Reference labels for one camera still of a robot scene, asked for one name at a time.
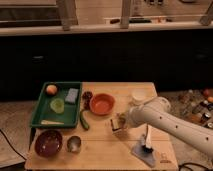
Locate wooden block eraser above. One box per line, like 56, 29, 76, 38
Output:
110, 116, 121, 132

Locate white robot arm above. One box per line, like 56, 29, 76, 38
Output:
118, 97, 213, 158

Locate red bowl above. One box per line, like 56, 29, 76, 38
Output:
89, 93, 115, 116

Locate green cucumber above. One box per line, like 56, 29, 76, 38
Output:
79, 109, 90, 131

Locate dark red grapes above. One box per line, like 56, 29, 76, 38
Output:
82, 91, 93, 110

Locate small metal cup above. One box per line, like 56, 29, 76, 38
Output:
67, 136, 81, 153

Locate grey blue sponge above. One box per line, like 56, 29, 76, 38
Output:
65, 88, 78, 103

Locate green plastic tray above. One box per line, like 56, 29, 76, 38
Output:
30, 82, 82, 128

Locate light green plastic cup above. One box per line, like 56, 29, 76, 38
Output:
50, 98, 64, 114

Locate spice bottle rack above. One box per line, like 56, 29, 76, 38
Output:
178, 90, 213, 128

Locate orange fruit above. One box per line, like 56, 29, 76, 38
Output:
46, 85, 57, 95

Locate wooden stick in tray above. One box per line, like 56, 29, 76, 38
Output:
41, 120, 64, 125

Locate white handled black brush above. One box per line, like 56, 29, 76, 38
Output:
142, 125, 153, 153

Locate black cable right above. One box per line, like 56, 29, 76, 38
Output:
178, 161, 213, 171

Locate black cable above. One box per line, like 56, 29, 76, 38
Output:
0, 129, 28, 162
178, 161, 213, 171

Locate black cable left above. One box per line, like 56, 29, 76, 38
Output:
0, 129, 28, 162

